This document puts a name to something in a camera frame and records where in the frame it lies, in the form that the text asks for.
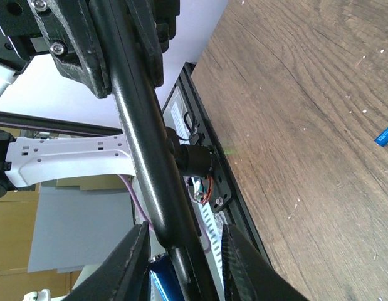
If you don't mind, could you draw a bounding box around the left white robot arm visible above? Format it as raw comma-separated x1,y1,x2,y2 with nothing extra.
0,1,180,197

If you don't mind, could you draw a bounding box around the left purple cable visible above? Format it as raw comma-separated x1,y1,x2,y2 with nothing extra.
118,174,212,255

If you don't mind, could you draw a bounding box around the left black frame post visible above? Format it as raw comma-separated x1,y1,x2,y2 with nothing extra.
0,112,122,137

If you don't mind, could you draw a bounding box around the black aluminium front rail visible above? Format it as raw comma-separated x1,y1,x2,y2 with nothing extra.
174,61,276,273

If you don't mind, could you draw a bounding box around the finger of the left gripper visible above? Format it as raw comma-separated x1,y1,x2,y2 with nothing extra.
126,0,181,87

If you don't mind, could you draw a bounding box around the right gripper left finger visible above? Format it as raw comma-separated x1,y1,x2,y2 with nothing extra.
65,222,150,301

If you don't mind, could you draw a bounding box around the light blue slotted cable duct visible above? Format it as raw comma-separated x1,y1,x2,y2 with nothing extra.
167,102,225,300

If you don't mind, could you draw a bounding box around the blue battery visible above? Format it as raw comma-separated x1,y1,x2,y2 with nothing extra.
374,127,388,147
149,253,184,301

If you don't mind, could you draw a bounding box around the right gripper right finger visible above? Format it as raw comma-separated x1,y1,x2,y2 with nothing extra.
222,224,306,300

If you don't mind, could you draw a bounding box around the black remote control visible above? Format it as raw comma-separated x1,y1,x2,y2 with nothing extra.
89,1,219,300

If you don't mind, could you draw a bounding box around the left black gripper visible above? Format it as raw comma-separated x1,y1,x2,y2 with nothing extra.
0,1,111,98

